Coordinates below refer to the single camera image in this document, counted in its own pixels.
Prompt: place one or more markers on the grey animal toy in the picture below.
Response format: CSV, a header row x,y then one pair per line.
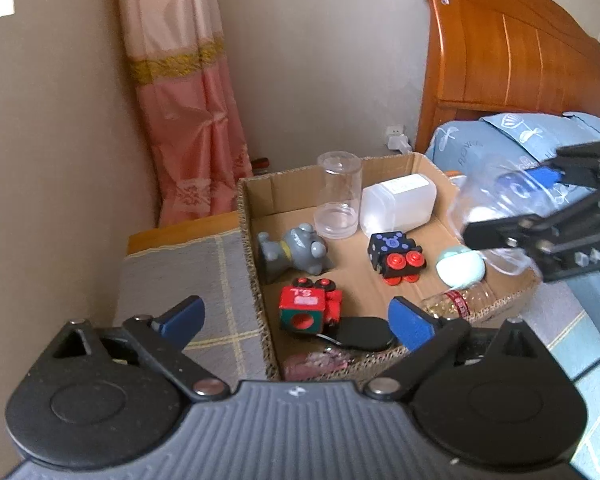
x,y
300,250

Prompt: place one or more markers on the pink plastic packet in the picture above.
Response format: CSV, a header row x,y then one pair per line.
x,y
315,365

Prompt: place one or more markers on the black oval case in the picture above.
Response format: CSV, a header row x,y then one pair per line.
x,y
365,332

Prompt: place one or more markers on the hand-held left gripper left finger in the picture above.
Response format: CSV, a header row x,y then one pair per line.
x,y
182,322

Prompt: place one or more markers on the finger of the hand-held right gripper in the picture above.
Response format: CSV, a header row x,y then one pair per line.
x,y
545,177
510,232

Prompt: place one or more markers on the blue checked mat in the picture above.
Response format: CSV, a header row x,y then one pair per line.
x,y
580,350

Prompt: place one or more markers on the white wall plug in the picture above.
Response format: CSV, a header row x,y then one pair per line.
x,y
396,137

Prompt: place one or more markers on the wooden nightstand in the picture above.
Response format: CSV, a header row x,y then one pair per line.
x,y
180,227

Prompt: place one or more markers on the black toy train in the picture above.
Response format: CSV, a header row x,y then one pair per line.
x,y
395,255

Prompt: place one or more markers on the white plastic container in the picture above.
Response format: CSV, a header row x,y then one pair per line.
x,y
400,205

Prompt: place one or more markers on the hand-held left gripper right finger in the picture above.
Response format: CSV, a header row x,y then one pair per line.
x,y
412,325

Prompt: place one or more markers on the clear plastic jar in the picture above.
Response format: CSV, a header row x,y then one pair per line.
x,y
339,195

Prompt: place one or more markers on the small red label bottle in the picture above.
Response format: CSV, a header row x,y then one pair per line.
x,y
460,302

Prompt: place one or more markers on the blue patterned pillow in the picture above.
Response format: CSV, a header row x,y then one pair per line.
x,y
530,132

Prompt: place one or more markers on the clear plastic bottle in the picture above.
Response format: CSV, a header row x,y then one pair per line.
x,y
495,195

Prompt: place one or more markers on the grey checked mat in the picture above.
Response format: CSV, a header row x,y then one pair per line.
x,y
190,280

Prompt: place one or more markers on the pink curtain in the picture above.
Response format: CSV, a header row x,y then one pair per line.
x,y
185,110

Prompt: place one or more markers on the cardboard box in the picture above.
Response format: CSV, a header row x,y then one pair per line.
x,y
350,260

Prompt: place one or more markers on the mint green round case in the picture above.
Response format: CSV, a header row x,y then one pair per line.
x,y
460,270

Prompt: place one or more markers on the wooden headboard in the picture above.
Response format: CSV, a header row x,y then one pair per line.
x,y
505,55

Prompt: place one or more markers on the red toy train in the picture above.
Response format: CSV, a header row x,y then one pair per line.
x,y
305,305

